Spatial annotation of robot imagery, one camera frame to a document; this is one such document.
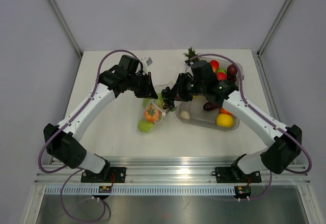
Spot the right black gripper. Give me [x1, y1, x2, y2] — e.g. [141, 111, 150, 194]
[166, 73, 206, 102]

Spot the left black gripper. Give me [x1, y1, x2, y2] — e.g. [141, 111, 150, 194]
[127, 72, 158, 99]

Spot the green toy cabbage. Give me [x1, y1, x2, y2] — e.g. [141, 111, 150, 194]
[155, 93, 164, 109]

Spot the clear zip top bag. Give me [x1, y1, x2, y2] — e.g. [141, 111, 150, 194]
[138, 82, 179, 133]

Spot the orange toy persimmon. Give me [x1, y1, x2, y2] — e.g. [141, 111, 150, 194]
[144, 104, 161, 123]

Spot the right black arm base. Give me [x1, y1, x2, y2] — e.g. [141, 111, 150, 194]
[211, 166, 262, 184]

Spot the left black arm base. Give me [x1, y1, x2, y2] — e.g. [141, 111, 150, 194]
[80, 166, 127, 183]

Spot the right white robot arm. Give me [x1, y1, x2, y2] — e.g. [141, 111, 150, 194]
[161, 61, 302, 181]

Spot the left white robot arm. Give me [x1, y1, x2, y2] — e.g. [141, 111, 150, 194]
[41, 51, 158, 182]

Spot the clear plastic food bin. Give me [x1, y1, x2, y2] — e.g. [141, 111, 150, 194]
[176, 57, 240, 131]

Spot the white toy egg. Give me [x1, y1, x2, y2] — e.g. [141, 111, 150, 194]
[180, 111, 191, 120]

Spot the purple toy eggplant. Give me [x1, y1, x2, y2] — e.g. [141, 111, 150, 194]
[203, 102, 219, 111]

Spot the toy pineapple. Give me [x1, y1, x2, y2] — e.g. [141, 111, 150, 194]
[183, 46, 200, 66]

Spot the red toy mango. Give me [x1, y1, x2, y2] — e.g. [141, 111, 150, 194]
[210, 60, 220, 73]

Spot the light green toy fruit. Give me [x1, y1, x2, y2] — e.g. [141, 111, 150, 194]
[217, 68, 227, 74]

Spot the orange toy tangerine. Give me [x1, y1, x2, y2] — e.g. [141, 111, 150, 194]
[220, 108, 232, 116]

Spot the yellow toy lemon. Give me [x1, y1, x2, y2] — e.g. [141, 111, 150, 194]
[216, 114, 234, 128]

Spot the dark purple passion fruit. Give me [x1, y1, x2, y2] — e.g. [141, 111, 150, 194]
[227, 64, 238, 76]

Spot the right aluminium frame post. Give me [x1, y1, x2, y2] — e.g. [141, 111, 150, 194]
[256, 0, 305, 57]

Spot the aluminium frame post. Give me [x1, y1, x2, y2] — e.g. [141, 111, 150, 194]
[47, 0, 83, 60]
[256, 0, 305, 57]

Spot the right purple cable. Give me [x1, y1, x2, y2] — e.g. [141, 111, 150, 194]
[184, 53, 313, 202]

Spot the aluminium mounting rail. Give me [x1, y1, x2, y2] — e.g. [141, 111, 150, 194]
[34, 157, 310, 197]

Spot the left aluminium frame post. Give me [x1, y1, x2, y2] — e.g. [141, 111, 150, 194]
[47, 0, 83, 60]

